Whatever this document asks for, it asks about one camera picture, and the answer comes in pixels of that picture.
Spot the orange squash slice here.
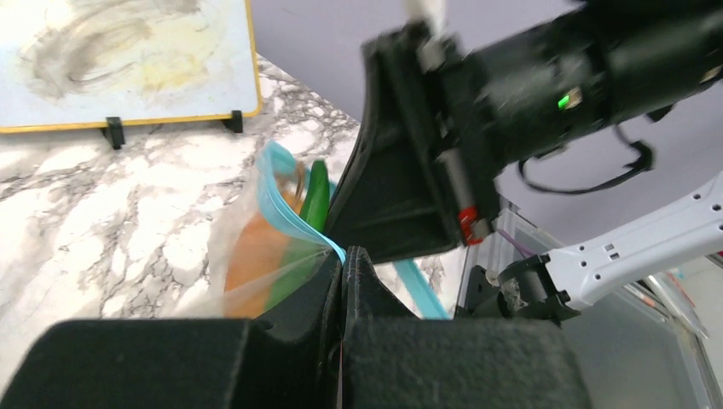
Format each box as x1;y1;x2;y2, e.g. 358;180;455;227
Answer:
223;170;284;319

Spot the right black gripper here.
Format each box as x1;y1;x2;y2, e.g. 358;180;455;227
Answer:
418;1;722;222

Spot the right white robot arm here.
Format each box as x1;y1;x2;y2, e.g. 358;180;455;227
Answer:
325;1;722;324

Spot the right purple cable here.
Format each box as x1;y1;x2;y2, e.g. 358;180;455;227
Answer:
496;228;535;260

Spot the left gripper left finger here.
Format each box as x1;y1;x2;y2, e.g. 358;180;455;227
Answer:
1;255;341;408

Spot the wood framed whiteboard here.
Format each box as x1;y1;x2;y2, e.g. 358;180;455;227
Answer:
1;1;263;149

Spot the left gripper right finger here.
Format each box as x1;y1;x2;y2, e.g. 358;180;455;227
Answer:
341;246;591;408

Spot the clear zip top bag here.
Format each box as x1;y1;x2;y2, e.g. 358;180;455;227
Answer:
223;140;453;322

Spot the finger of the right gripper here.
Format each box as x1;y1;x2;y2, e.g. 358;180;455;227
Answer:
325;28;463;262

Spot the green chili pepper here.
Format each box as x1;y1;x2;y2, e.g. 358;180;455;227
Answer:
265;160;331;310

